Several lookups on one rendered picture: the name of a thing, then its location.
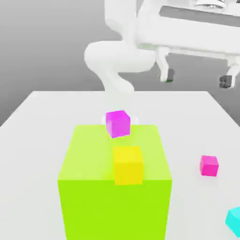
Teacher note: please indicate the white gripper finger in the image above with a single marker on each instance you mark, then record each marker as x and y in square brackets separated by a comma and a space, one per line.
[231, 78]
[163, 63]

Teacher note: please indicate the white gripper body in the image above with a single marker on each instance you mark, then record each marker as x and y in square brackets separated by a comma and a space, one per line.
[183, 35]

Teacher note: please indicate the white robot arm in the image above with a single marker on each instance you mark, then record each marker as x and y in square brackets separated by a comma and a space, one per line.
[120, 58]

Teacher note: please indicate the small purple cube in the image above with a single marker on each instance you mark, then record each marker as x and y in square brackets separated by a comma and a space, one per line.
[118, 123]

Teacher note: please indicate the small pink cube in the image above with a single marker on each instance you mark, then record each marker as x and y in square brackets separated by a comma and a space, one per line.
[209, 166]

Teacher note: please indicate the small yellow cube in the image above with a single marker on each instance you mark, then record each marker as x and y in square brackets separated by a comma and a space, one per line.
[128, 166]

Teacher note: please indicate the small cyan cube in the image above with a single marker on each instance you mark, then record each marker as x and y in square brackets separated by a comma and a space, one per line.
[234, 221]

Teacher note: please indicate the large lime green box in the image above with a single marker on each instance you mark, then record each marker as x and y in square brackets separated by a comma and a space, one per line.
[114, 208]

